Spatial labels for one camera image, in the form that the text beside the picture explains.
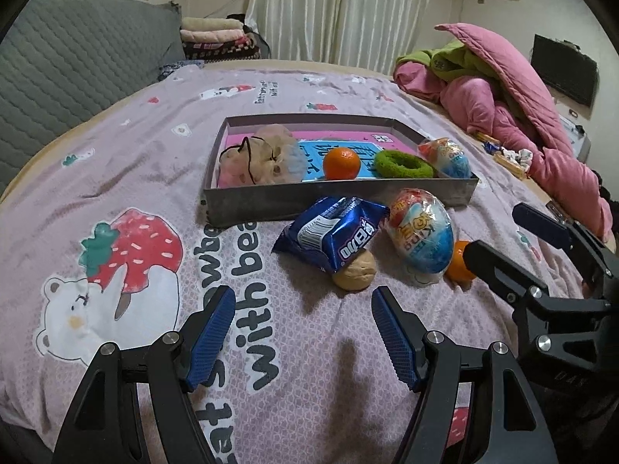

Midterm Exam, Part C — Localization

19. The walnut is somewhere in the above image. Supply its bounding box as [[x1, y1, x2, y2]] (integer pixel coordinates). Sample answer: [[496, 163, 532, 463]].
[[331, 249, 378, 292]]

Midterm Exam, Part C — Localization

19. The blue snack packet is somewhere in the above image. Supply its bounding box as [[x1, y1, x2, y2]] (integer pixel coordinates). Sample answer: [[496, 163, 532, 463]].
[[272, 196, 390, 274]]

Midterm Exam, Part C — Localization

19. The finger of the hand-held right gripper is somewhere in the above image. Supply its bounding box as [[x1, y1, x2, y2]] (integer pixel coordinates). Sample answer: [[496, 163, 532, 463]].
[[462, 239, 607, 321], [511, 202, 619, 287]]

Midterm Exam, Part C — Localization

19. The strawberry printed bed sheet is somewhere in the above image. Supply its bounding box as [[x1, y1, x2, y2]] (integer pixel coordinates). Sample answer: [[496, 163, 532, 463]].
[[0, 60, 595, 464]]

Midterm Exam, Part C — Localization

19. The white cabinet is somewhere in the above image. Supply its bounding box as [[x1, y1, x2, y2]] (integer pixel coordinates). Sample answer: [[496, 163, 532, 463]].
[[558, 113, 593, 162]]

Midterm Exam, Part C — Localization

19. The white patterned cloth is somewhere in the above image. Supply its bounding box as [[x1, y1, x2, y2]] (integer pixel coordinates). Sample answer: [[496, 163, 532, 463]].
[[503, 147, 533, 170]]

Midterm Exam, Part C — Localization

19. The dark blue cloth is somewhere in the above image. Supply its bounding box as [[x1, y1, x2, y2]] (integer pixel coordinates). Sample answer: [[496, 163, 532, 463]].
[[157, 59, 206, 82]]

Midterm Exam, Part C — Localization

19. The grey quilted cover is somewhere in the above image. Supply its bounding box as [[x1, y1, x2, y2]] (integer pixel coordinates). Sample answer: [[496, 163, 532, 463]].
[[0, 0, 187, 204]]

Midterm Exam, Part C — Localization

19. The pink quilt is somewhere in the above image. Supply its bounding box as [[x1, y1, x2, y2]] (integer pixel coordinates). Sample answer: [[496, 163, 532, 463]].
[[393, 23, 615, 252]]

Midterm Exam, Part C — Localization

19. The large toy egg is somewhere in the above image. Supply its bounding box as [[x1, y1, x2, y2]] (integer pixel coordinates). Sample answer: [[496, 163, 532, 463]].
[[384, 188, 455, 285]]

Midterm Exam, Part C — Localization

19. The shallow grey cardboard box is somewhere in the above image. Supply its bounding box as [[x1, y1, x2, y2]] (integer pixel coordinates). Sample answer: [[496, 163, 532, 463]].
[[202, 115, 479, 227]]

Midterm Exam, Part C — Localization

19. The beige mesh drawstring pouch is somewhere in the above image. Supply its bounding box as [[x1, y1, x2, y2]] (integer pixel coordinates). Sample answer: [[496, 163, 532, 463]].
[[219, 125, 308, 187]]

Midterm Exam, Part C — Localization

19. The orange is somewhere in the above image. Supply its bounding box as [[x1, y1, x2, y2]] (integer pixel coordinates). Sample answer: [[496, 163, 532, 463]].
[[444, 240, 477, 285], [323, 147, 362, 181]]

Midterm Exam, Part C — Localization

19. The yellow snack packet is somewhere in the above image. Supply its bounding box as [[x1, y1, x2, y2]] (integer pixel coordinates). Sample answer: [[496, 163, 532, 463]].
[[493, 152, 528, 177]]

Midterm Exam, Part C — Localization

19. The white curtain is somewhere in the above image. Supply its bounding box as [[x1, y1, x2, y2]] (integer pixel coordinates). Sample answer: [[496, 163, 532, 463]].
[[244, 0, 433, 78]]

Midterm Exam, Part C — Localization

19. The green fuzzy hair ring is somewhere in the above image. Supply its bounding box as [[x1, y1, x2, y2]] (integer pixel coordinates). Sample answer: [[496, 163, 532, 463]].
[[374, 150, 433, 181]]

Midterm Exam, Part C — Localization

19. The pink book with blue label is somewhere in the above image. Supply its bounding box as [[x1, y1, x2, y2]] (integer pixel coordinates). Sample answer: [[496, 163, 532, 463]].
[[217, 130, 426, 188]]

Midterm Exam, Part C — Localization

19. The stack of folded blankets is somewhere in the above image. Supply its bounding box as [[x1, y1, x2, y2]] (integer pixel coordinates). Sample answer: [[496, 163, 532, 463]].
[[180, 17, 262, 62]]

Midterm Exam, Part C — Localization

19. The green blanket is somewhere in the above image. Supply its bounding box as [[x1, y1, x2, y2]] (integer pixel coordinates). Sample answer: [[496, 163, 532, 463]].
[[395, 41, 499, 80]]

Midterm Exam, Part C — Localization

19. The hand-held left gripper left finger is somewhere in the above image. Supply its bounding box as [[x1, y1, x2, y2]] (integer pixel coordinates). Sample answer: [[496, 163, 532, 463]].
[[51, 285, 238, 464]]

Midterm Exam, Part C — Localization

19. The small toy egg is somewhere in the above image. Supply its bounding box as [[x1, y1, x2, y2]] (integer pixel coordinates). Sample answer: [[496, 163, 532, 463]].
[[418, 136, 472, 179]]

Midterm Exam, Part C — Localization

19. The black television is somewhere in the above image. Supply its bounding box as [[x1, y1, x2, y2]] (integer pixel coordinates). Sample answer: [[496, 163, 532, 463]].
[[531, 34, 599, 107]]

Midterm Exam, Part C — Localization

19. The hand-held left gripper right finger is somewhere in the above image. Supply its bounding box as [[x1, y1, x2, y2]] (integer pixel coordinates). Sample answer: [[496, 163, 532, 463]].
[[371, 286, 549, 464]]

